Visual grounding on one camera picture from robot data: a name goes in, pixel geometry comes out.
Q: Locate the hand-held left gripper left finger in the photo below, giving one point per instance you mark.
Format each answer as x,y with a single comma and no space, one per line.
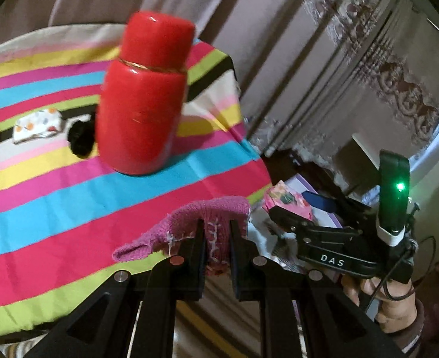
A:
195,253

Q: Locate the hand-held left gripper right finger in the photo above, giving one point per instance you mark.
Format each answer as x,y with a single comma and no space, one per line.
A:
240,261

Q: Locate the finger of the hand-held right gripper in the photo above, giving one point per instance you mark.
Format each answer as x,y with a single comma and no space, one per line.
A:
286,218
316,198

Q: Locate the white and purple box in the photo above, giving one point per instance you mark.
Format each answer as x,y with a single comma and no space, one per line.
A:
329,220

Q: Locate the magenta knit cloth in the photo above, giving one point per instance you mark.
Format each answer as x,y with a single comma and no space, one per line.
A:
212,212

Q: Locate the person's right hand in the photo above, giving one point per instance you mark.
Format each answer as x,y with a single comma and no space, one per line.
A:
394,309

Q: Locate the white cabinet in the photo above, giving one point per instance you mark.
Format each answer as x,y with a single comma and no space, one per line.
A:
366,156

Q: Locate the striped plush pillow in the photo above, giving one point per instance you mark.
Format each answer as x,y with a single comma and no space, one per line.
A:
219,324

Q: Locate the colourful striped cloth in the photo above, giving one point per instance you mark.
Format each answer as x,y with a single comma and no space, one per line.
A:
92,201

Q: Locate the red thermos bottle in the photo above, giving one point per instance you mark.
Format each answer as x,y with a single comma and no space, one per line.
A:
141,119

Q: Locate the mauve lace curtain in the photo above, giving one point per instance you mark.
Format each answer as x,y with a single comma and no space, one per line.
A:
279,44

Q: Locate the white polka dot cloth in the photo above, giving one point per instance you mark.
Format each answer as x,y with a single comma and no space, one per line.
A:
36,125

